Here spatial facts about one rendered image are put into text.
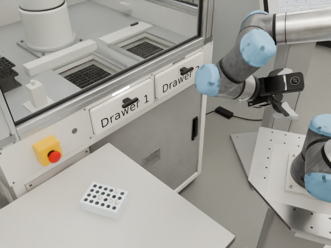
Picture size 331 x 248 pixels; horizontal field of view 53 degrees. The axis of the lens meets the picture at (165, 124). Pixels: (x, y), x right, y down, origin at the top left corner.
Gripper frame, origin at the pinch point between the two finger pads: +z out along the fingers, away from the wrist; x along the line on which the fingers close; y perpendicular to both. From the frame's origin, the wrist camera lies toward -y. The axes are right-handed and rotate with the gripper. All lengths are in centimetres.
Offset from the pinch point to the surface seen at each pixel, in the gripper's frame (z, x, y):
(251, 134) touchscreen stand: 102, -10, 102
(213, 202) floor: 52, 35, 95
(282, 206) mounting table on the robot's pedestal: 2.7, 32.5, 11.5
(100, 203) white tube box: -44, 29, 41
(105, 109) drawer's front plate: -37, -3, 51
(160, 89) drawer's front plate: -12, -15, 53
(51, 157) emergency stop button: -56, 14, 50
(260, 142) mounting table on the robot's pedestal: 14.4, 10.1, 26.3
